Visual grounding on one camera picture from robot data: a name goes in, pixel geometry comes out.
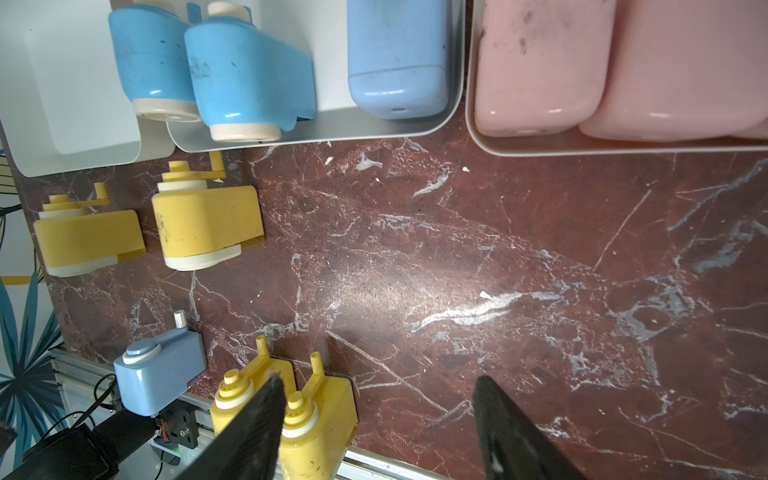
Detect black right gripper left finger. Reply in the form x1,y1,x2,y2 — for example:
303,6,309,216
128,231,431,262
178,374,287,480

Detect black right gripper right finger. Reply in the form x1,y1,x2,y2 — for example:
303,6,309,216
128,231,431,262
472,375,584,479

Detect blue pencil sharpener bottom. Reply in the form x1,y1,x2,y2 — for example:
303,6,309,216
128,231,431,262
113,310,206,417

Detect blue pencil sharpener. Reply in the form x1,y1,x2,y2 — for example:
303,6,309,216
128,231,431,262
184,1,317,143
108,1,201,123
113,310,206,417
347,0,452,120

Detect pink pencil sharpener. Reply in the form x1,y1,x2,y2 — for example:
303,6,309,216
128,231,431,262
474,0,617,137
579,1,767,142

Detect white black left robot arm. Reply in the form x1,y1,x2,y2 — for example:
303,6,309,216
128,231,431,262
7,410,157,479

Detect yellow pencil sharpener lower left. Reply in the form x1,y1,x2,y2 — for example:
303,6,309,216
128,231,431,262
210,335,296,436

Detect yellow pencil sharpener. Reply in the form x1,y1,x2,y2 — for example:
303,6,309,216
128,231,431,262
279,352,358,480
152,151,265,272
33,182,146,278
210,335,296,436

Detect yellow pencil sharpener lower right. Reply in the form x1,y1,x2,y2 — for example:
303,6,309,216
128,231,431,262
279,352,358,480

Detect yellow pencil sharpener upper middle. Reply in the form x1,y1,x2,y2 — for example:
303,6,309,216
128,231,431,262
152,151,265,272

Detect yellow pencil sharpener far left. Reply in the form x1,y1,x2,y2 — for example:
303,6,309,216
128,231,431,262
33,182,146,278

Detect white right storage tray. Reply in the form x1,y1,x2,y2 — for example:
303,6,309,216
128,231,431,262
465,1,767,158

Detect white storage tray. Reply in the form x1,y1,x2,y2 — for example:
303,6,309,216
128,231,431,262
1,1,175,177
465,1,767,158
164,0,467,154

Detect white left storage tray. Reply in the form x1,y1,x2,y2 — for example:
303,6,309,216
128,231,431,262
1,1,175,177

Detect white middle storage tray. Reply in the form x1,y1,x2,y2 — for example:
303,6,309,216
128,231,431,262
164,0,467,154

